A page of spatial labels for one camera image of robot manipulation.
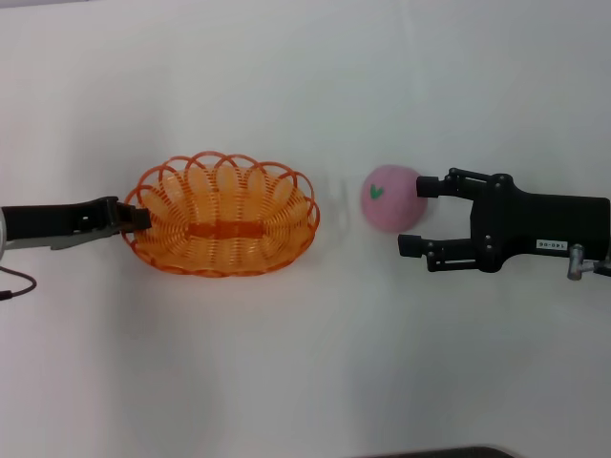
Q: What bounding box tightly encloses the thin left gripper cable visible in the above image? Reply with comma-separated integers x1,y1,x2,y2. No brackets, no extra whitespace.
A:
0,266,38,302

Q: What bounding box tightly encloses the dark rounded robot base edge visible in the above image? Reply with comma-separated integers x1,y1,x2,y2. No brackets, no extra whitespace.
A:
379,445,519,458

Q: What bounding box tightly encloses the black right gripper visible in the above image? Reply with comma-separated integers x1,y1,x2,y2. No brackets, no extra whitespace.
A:
397,167,611,275

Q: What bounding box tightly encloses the pink peach with green leaf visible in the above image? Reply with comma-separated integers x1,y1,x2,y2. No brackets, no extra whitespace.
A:
358,163,430,234

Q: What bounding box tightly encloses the orange plastic woven basket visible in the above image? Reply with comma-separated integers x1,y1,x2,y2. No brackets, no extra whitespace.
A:
124,149,321,279

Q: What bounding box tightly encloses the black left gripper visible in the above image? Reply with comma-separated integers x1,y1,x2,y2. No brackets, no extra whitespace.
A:
1,196,154,245

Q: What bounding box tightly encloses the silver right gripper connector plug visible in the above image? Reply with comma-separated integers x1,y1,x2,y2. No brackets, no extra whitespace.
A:
566,243,611,282

